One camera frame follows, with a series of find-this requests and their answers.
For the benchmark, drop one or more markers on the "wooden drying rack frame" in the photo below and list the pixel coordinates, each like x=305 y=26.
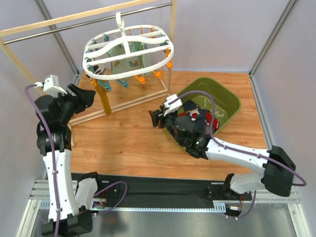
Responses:
x=48 y=22

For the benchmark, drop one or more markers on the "white round clip hanger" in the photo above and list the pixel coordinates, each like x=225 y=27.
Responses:
x=160 y=49

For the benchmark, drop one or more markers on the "olive green plastic basket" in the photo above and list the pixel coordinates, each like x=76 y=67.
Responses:
x=227 y=103

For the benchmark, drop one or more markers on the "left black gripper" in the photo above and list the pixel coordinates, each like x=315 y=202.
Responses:
x=77 y=99

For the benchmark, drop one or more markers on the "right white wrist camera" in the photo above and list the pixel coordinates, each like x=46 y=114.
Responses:
x=171 y=104

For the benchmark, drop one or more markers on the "red panda sock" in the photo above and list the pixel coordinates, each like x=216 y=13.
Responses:
x=211 y=120

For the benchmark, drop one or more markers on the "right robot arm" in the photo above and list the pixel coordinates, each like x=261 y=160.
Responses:
x=271 y=170

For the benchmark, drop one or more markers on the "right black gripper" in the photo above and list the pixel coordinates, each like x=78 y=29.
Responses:
x=162 y=118

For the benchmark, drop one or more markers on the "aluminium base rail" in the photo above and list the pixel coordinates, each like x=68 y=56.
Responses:
x=207 y=201

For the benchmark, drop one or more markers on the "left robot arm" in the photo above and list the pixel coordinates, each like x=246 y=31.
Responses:
x=69 y=210

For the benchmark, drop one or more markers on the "mint green cartoon sock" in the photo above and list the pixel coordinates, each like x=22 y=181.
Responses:
x=145 y=58

